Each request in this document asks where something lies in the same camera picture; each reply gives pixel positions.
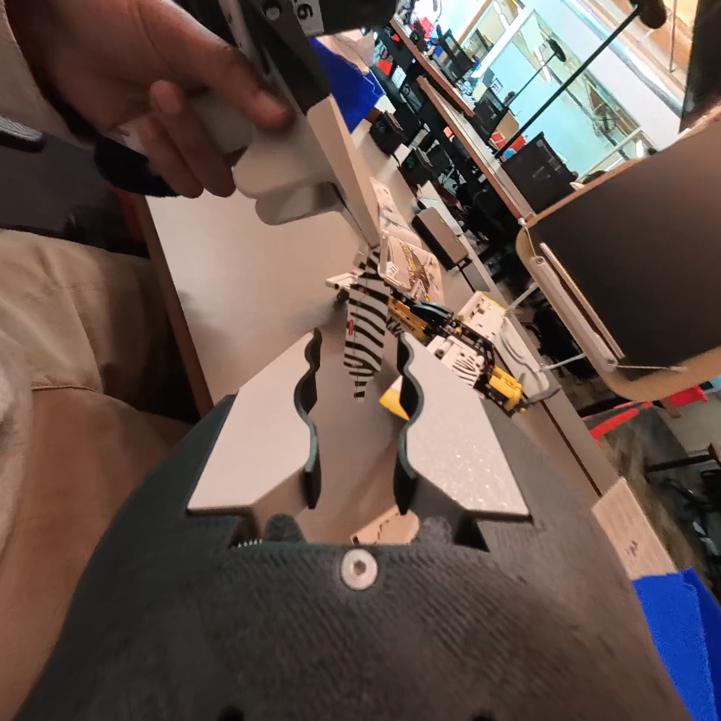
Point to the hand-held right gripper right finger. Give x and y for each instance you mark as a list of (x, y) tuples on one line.
[(462, 450)]

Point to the black battery charger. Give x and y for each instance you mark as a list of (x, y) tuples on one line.
[(417, 169), (387, 132)]

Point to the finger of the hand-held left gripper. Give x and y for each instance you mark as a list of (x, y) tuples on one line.
[(287, 174), (349, 163)]

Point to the dark panel with white rail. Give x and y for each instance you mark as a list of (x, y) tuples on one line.
[(648, 253)]

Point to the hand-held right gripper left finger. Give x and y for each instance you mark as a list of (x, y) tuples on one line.
[(259, 445)]

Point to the instruction booklet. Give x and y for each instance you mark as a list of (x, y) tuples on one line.
[(419, 270)]

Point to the khaki pants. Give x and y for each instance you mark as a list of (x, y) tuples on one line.
[(73, 450)]

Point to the dark flat box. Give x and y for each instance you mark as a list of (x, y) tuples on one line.
[(439, 234)]

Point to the person's left forearm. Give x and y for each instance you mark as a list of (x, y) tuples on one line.
[(22, 56)]

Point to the person's left hand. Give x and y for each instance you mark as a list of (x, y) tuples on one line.
[(112, 50)]

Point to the lego airplane model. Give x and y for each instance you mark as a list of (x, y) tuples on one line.
[(419, 321)]

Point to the blue plastic bin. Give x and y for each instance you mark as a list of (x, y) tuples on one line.
[(681, 648), (343, 84)]

